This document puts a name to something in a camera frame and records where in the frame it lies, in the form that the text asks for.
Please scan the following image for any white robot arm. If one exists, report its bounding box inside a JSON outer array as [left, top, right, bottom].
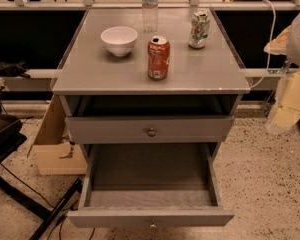
[[264, 13, 300, 134]]

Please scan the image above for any grey drawer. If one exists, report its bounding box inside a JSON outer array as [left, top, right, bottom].
[[65, 95, 236, 144], [69, 143, 234, 228]]

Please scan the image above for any black floor cable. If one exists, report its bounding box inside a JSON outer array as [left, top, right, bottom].
[[0, 163, 96, 240]]

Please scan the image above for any white ceramic bowl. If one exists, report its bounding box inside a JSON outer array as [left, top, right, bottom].
[[101, 26, 138, 57]]

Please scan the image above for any clear plastic water bottle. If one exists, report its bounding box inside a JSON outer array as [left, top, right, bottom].
[[142, 0, 158, 32]]

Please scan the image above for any orange soda can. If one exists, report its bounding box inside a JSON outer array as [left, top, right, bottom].
[[148, 35, 170, 80]]

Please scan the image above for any grey top drawer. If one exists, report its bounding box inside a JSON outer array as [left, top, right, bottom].
[[65, 95, 236, 144]]

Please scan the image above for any cardboard box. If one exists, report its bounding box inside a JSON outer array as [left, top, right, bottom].
[[32, 96, 87, 175]]

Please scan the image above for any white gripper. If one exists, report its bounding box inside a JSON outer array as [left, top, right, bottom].
[[264, 26, 300, 134]]

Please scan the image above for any white cable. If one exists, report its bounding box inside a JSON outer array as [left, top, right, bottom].
[[249, 0, 278, 90]]

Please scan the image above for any black chair base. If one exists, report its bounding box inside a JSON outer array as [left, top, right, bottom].
[[0, 116, 89, 240]]

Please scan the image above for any metal rail frame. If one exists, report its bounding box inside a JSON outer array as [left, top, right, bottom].
[[0, 0, 300, 92]]

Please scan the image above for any white green soda can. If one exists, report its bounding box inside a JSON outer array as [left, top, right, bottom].
[[188, 10, 210, 49]]

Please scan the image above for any grey drawer cabinet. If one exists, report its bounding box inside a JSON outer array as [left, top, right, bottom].
[[53, 8, 249, 144]]

